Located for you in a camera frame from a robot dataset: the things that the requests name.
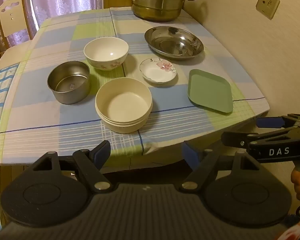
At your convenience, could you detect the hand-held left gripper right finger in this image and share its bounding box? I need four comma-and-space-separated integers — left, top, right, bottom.
180, 140, 260, 192

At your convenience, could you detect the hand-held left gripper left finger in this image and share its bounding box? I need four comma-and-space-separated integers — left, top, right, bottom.
34, 140, 113, 193

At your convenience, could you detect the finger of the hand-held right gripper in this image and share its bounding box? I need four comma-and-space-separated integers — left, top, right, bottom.
255, 114, 300, 130
220, 130, 265, 154

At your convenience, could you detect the cream ribbed bowl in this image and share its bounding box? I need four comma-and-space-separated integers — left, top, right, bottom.
95, 77, 153, 133

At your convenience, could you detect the green square plate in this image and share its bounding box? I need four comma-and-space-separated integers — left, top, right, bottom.
187, 69, 233, 113

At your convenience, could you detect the steel bowl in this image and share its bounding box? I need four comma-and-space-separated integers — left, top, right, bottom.
47, 60, 91, 104

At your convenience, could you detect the small floral saucer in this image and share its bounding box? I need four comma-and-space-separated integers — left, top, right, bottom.
139, 58, 177, 84

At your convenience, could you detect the white floral bowl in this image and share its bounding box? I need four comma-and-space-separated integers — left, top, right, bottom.
84, 37, 129, 71

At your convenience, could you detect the shallow steel plate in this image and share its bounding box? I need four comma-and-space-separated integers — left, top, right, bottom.
144, 26, 205, 60

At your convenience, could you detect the checked pastel tablecloth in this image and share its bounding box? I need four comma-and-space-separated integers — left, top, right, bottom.
0, 6, 270, 167

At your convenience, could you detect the stacked steel steamer pot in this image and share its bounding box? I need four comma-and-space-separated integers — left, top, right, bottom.
119, 0, 198, 22

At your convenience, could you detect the cream wooden chair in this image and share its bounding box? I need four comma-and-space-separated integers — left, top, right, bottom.
0, 0, 38, 48

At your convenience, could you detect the cream wall socket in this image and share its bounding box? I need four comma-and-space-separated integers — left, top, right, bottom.
255, 0, 280, 19

